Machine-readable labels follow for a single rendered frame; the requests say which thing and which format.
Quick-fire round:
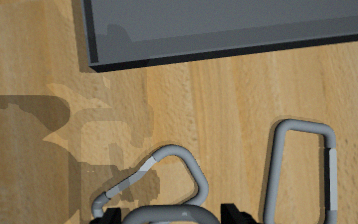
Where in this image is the grey tray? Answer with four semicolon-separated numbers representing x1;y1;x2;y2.
81;0;358;72

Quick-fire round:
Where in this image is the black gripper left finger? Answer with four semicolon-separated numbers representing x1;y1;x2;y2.
89;207;122;224

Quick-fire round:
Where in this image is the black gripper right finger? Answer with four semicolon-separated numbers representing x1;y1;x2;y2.
220;203;262;224

